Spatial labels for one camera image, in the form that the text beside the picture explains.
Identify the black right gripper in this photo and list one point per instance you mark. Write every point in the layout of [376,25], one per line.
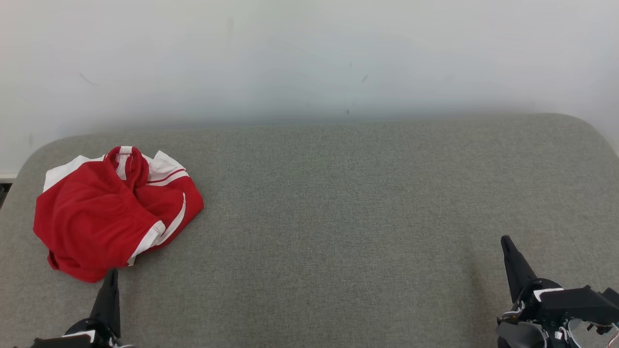
[570,304]

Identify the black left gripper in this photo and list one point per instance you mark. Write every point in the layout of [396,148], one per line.
[82,344]

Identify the red shorts with white stripe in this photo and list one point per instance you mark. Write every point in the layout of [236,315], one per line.
[92,227]

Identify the red white basketball jersey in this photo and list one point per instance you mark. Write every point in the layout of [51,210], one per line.
[164,198]

